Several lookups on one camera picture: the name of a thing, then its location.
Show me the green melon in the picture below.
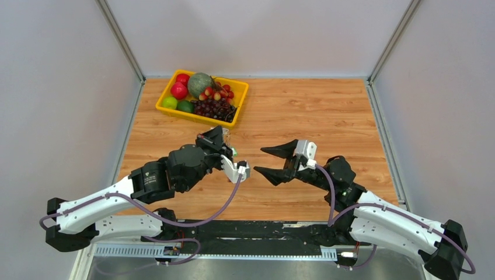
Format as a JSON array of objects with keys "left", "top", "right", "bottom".
[{"left": 187, "top": 72, "right": 214, "bottom": 99}]

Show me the dark green lime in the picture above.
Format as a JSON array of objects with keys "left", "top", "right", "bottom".
[{"left": 176, "top": 100, "right": 195, "bottom": 114}]

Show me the red apple back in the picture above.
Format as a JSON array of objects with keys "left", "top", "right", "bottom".
[{"left": 175, "top": 73, "right": 190, "bottom": 87}]

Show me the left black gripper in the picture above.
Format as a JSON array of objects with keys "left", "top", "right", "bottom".
[{"left": 182, "top": 126, "right": 233, "bottom": 192}]

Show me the red apple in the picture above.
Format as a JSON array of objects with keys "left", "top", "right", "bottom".
[
  {"left": 175, "top": 73, "right": 190, "bottom": 87},
  {"left": 170, "top": 82, "right": 189, "bottom": 100}
]

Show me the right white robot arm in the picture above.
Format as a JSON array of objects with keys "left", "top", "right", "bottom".
[{"left": 255, "top": 139, "right": 476, "bottom": 279}]

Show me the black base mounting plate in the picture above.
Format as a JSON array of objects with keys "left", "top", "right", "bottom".
[{"left": 141, "top": 219, "right": 372, "bottom": 267}]

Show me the red lychee cluster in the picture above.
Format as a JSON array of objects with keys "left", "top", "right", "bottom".
[{"left": 198, "top": 82, "right": 235, "bottom": 104}]

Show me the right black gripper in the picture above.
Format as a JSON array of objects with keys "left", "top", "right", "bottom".
[{"left": 253, "top": 139, "right": 333, "bottom": 192}]

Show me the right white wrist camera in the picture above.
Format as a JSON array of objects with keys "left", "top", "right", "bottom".
[{"left": 294, "top": 140, "right": 318, "bottom": 172}]

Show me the aluminium frame rail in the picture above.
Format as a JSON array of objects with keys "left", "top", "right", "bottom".
[{"left": 73, "top": 218, "right": 388, "bottom": 261}]

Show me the red apple front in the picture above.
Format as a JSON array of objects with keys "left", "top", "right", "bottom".
[{"left": 170, "top": 82, "right": 189, "bottom": 100}]

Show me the large silver keyring with clips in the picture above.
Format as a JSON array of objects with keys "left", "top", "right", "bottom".
[{"left": 222, "top": 128, "right": 233, "bottom": 148}]

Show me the light green lime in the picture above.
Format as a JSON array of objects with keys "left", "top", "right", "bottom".
[{"left": 161, "top": 96, "right": 179, "bottom": 110}]

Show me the pile of coloured tagged keys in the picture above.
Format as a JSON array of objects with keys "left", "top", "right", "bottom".
[{"left": 231, "top": 147, "right": 238, "bottom": 157}]

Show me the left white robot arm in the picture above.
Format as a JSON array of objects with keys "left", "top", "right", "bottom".
[{"left": 44, "top": 126, "right": 249, "bottom": 252}]

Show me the purple grape bunch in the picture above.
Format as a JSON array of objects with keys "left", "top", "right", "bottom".
[{"left": 191, "top": 98, "right": 238, "bottom": 123}]

